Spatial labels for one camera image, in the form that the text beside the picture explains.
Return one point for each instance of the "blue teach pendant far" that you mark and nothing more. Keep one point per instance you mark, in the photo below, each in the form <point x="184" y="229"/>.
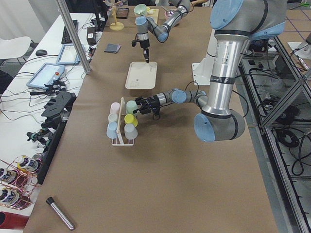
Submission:
<point x="68" y="55"/>

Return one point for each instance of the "blue teach pendant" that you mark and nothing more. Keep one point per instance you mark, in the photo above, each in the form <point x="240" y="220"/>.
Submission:
<point x="46" y="75"/>
<point x="68" y="55"/>

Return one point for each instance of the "white chair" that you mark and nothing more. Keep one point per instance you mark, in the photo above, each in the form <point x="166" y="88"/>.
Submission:
<point x="14" y="48"/>

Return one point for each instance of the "large pink bowl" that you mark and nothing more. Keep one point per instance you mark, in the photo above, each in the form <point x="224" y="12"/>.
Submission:
<point x="170" y="14"/>

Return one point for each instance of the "aluminium frame post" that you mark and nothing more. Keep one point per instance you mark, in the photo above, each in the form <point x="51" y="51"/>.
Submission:
<point x="65" y="14"/>

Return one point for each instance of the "cream rabbit tray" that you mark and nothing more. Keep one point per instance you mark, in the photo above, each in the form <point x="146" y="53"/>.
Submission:
<point x="141" y="76"/>

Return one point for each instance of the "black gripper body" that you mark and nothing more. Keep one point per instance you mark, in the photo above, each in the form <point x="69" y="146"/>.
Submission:
<point x="145" y="44"/>
<point x="153" y="100"/>

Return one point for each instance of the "blue cup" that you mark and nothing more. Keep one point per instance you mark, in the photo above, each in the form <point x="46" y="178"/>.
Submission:
<point x="111" y="131"/>

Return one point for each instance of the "grey cup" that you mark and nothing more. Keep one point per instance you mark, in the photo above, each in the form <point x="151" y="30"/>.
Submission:
<point x="130" y="131"/>

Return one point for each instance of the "bamboo cutting board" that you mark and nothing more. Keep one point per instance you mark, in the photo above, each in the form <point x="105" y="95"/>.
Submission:
<point x="154" y="16"/>

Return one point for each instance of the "black computer mouse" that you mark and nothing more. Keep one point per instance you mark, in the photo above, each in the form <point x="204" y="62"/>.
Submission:
<point x="41" y="52"/>

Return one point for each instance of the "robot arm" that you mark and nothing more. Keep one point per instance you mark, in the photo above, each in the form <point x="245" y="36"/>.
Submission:
<point x="146" y="24"/>
<point x="234" y="23"/>

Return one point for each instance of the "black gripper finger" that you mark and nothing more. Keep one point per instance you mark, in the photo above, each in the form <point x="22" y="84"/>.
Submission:
<point x="141" y="111"/>
<point x="140" y="100"/>
<point x="145" y="54"/>

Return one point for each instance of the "wooden mug tree stand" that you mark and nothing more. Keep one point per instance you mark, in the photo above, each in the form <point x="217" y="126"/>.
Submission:
<point x="115" y="26"/>

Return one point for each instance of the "wooden rack handle rod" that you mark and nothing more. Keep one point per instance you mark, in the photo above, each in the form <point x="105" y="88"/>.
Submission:
<point x="121" y="113"/>

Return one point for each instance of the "metal test tube black cap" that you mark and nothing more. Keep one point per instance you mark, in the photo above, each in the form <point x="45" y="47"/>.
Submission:
<point x="51" y="202"/>

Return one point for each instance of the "green bowl stack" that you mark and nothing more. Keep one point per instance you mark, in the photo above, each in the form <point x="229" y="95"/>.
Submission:
<point x="140" y="10"/>

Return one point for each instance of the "yellow cup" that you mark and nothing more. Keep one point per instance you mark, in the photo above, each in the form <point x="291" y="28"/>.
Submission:
<point x="131" y="119"/>

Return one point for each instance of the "grey cloth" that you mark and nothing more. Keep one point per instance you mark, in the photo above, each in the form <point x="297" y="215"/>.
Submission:
<point x="112" y="48"/>

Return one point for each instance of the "blue teach pendant near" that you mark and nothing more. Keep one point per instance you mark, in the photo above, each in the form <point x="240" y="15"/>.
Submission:
<point x="46" y="75"/>

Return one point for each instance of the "pink cup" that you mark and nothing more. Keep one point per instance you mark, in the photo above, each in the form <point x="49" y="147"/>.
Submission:
<point x="115" y="108"/>

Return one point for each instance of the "white wire cup rack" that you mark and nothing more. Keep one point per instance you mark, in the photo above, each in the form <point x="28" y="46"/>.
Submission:
<point x="120" y="142"/>

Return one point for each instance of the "brown wooden tray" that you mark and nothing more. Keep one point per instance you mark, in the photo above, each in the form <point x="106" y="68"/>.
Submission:
<point x="122" y="13"/>

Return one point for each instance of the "white cup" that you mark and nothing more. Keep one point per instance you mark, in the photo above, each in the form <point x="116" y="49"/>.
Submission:
<point x="113" y="117"/>

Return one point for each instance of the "green cup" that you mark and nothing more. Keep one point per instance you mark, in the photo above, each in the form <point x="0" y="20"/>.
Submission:
<point x="131" y="107"/>

